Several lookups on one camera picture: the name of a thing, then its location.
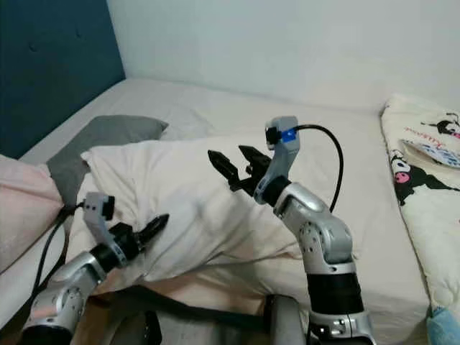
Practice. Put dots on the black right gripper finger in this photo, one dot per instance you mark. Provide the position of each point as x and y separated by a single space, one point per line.
255 158
228 169

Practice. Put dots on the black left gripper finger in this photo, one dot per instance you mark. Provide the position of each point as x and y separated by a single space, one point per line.
156 228

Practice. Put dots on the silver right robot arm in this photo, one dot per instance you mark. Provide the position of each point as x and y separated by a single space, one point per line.
327 241

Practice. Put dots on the large cream pillow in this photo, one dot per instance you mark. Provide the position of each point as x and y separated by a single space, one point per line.
187 208

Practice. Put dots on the grey pillow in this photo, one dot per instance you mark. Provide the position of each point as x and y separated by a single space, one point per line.
108 140

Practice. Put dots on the pink pillow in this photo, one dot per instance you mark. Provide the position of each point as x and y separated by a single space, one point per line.
29 208

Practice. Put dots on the cream sheeted bed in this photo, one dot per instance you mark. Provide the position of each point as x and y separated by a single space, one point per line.
259 108

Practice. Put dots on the dark left robot leg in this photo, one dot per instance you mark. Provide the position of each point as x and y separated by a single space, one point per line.
147 332

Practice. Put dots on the grey right robot leg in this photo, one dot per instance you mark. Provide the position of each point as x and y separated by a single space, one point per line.
284 320

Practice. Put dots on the cartoon print cream blanket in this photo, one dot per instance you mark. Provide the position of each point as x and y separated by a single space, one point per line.
428 230

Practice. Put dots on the teal padded headboard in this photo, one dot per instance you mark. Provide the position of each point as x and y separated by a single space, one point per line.
57 57

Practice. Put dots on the light blue fluffy item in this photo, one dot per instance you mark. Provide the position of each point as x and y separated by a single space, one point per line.
444 327

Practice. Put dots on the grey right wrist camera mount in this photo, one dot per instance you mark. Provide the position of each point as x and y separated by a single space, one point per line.
284 154

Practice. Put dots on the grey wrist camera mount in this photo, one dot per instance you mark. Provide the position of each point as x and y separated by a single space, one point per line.
97 215
284 154

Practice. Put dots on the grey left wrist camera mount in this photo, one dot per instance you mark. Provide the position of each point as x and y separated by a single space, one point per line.
97 215

